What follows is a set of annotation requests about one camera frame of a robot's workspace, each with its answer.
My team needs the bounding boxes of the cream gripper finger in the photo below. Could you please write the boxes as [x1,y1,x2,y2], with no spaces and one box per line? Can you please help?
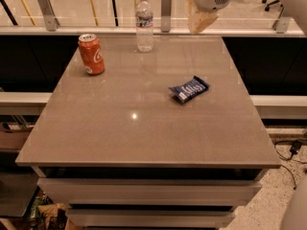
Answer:
[188,0,218,35]

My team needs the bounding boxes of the blue rxbar blueberry wrapper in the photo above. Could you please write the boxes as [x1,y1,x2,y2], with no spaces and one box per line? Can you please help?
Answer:
[169,76,210,104]

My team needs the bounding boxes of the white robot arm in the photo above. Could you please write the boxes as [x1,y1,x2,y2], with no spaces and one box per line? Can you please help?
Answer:
[188,0,307,35]

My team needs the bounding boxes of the clear plastic water bottle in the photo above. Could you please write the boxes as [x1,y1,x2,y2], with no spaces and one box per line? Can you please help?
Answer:
[135,0,154,52]

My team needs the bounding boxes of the black office chair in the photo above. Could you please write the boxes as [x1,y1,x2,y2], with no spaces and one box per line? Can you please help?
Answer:
[262,0,280,12]

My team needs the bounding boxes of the orange soda can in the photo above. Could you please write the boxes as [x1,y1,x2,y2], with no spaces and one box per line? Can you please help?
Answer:
[78,34,105,75]

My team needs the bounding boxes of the upper grey drawer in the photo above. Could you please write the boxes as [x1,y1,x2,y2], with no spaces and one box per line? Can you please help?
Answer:
[37,178,261,206]

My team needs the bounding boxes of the grey drawer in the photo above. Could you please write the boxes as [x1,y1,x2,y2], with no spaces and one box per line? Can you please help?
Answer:
[37,178,261,206]
[66,209,235,228]

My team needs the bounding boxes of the lower grey drawer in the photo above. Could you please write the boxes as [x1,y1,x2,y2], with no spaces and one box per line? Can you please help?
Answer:
[66,209,235,228]

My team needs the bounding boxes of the snack bags under table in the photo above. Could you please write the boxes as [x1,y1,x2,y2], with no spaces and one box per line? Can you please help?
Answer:
[28,196,67,230]

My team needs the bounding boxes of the middle metal railing bracket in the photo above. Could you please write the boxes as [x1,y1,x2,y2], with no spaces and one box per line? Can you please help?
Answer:
[161,0,172,33]

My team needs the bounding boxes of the metal railing bracket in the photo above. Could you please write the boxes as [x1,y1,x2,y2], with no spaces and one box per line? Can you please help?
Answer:
[37,0,59,32]
[272,8,291,34]
[161,0,172,33]

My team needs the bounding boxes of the right metal railing bracket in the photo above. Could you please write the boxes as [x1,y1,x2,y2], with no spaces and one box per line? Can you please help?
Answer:
[272,8,291,34]

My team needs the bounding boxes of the left metal railing bracket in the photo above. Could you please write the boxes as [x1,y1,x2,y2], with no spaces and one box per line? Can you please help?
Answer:
[37,0,59,32]

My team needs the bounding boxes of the black power adapter cable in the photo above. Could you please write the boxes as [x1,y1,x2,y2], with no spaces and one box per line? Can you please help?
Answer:
[273,139,305,190]

